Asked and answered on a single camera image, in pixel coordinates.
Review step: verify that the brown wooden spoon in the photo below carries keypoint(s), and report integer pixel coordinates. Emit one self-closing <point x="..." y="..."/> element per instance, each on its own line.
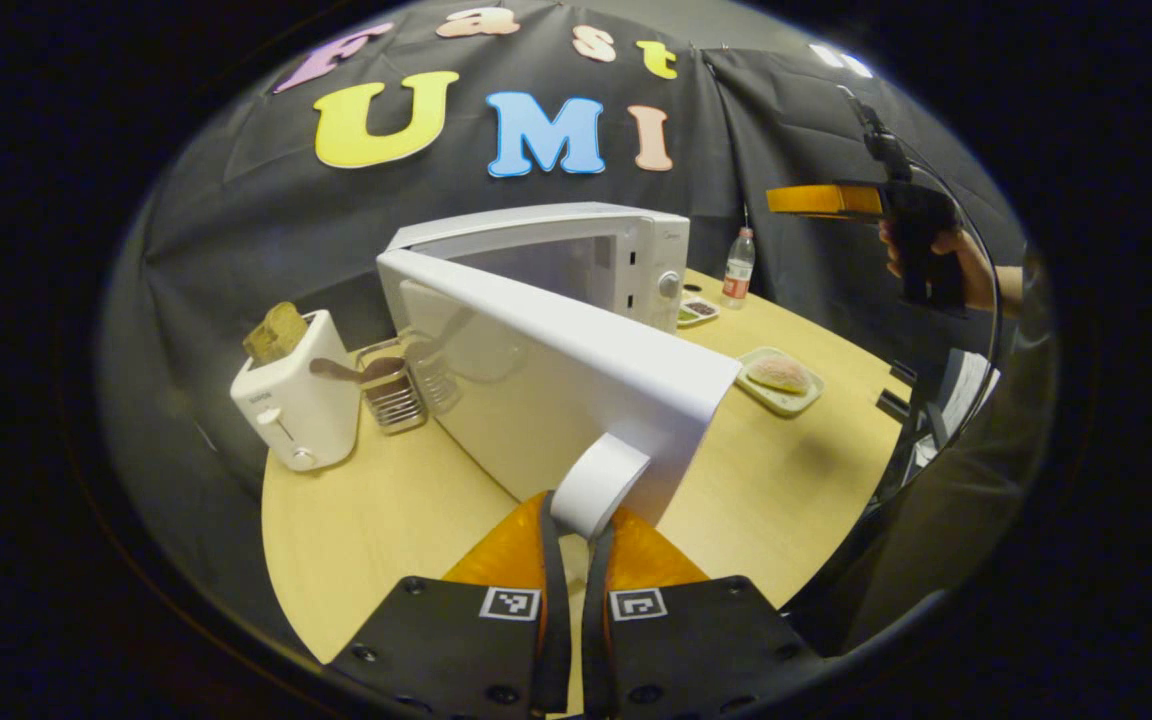
<point x="336" y="368"/>

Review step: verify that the pink bread bun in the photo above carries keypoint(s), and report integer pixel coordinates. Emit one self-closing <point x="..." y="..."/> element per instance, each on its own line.
<point x="781" y="374"/>

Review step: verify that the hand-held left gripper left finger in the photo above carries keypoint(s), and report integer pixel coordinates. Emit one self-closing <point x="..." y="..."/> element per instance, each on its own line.
<point x="554" y="620"/>

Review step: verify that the black backdrop cloth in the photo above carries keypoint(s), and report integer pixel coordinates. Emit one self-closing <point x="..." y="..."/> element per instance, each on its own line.
<point x="236" y="220"/>

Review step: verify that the pale green square plate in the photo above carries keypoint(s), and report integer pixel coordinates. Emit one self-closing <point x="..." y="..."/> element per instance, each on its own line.
<point x="786" y="403"/>

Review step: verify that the white microwave oven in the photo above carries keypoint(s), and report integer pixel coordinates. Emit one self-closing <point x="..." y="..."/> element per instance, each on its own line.
<point x="576" y="380"/>

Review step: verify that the black table bracket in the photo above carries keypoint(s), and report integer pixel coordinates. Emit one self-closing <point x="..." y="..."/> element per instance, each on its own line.
<point x="893" y="404"/>

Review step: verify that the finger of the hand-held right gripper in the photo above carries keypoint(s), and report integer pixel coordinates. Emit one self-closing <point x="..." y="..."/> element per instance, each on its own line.
<point x="821" y="200"/>

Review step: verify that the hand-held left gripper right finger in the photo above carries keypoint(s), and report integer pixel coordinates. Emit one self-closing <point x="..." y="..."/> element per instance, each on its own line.
<point x="596" y="630"/>

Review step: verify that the brown toast slice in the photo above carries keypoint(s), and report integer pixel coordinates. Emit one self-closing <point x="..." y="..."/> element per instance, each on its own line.
<point x="276" y="332"/>

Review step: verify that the clear plastic water bottle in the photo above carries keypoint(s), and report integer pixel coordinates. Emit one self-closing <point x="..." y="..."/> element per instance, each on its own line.
<point x="738" y="270"/>

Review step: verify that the white toaster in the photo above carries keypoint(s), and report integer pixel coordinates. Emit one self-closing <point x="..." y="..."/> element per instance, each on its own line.
<point x="301" y="420"/>

